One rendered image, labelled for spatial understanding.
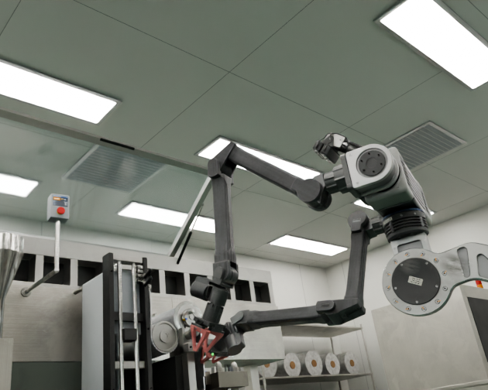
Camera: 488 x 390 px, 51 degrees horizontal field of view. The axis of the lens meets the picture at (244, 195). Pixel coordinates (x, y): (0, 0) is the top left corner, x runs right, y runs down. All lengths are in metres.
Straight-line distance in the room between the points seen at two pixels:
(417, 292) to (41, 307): 1.46
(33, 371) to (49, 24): 1.70
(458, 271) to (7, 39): 2.44
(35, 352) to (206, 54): 1.83
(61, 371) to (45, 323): 0.20
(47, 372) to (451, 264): 1.53
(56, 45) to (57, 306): 1.44
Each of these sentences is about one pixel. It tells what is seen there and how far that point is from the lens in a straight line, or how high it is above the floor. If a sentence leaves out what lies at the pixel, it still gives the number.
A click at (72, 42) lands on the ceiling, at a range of 3.01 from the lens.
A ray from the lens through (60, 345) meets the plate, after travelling 2.27.
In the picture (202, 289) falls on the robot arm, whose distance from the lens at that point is 1.68.
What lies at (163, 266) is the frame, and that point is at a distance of 2.61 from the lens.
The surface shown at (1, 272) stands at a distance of 1.96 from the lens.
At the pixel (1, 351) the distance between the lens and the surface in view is 1.90.
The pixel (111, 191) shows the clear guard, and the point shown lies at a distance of 2.35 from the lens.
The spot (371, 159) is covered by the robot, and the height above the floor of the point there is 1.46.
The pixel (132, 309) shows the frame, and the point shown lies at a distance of 1.94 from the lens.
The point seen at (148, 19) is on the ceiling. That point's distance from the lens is 2.87.
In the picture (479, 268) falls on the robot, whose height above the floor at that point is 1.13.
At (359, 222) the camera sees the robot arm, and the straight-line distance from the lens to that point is 2.01.
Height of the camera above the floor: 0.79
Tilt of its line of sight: 25 degrees up
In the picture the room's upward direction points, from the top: 8 degrees counter-clockwise
